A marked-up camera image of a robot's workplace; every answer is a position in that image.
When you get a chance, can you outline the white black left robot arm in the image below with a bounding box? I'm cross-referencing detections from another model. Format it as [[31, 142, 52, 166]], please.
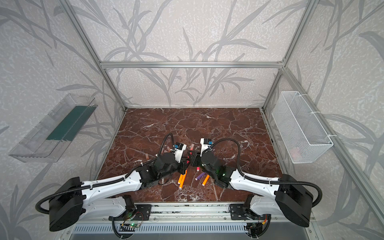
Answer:
[[48, 153, 189, 232]]

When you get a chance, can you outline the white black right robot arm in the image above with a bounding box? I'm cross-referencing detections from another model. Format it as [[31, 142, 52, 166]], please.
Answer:
[[188, 151, 314, 228]]

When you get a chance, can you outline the orange pen upper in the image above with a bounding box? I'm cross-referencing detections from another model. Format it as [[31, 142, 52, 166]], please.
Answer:
[[178, 175, 184, 184]]

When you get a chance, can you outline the orange pen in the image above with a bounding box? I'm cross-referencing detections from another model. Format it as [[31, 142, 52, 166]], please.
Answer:
[[202, 175, 210, 186], [179, 171, 187, 189], [178, 175, 184, 184]]

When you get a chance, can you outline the orange pen right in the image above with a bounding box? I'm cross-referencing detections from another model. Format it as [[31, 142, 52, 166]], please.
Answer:
[[202, 175, 210, 186]]

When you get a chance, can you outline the orange pen lower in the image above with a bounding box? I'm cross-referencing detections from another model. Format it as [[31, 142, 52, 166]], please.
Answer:
[[179, 171, 187, 189]]

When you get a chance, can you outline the purple marker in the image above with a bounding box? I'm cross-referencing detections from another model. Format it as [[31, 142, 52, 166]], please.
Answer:
[[195, 172, 206, 181]]

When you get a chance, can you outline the horizontal aluminium crossbar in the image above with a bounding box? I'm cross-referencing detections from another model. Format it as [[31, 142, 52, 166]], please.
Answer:
[[100, 62, 283, 69]]

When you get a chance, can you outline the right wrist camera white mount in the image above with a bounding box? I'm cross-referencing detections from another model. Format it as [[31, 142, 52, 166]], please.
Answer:
[[200, 138, 213, 156]]

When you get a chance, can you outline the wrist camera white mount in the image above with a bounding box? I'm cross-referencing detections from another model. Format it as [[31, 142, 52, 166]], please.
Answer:
[[172, 142, 187, 163], [200, 138, 213, 156]]

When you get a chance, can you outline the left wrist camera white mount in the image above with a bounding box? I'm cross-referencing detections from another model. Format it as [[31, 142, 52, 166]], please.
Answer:
[[172, 142, 187, 163]]

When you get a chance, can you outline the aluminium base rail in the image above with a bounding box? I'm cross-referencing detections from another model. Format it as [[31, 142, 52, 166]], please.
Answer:
[[68, 201, 316, 224]]

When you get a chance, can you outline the black corrugated left cable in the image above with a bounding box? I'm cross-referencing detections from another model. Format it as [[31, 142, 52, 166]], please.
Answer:
[[35, 133, 175, 215]]

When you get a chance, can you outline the black corrugated cable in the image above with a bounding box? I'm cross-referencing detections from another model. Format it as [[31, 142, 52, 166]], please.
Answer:
[[35, 133, 175, 215], [209, 137, 323, 208]]

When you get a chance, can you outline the white wire mesh basket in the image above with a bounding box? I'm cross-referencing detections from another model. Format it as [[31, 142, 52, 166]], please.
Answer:
[[272, 91, 334, 164]]

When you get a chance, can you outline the black corrugated right cable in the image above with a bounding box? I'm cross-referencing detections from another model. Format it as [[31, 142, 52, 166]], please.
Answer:
[[209, 137, 323, 208]]

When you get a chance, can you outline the clear plastic wall tray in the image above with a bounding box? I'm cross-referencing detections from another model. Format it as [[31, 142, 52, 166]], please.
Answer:
[[9, 94, 98, 163]]

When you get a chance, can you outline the aluminium frame post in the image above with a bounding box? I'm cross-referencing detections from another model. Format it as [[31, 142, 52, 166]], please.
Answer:
[[59, 0, 127, 111]]

